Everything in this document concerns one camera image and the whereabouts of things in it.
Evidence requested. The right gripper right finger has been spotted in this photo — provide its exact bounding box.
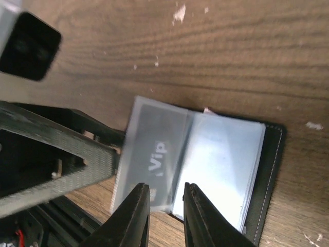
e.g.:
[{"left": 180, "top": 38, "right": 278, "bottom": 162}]
[{"left": 183, "top": 183, "right": 254, "bottom": 247}]

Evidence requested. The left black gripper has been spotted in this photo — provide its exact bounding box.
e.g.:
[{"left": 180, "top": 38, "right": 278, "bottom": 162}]
[{"left": 1, "top": 101, "right": 125, "bottom": 218}]

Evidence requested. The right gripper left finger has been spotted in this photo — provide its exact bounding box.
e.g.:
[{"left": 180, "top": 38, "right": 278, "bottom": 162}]
[{"left": 79, "top": 183, "right": 150, "bottom": 247}]

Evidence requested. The grey vip card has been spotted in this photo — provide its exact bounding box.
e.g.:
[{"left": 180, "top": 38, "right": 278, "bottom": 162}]
[{"left": 113, "top": 98, "right": 191, "bottom": 211}]

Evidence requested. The black card holder wallet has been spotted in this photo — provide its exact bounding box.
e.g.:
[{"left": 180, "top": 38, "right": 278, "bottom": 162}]
[{"left": 110, "top": 95, "right": 287, "bottom": 245}]

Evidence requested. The black aluminium front rail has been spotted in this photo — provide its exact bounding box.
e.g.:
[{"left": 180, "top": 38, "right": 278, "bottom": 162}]
[{"left": 1, "top": 196, "right": 102, "bottom": 246}]

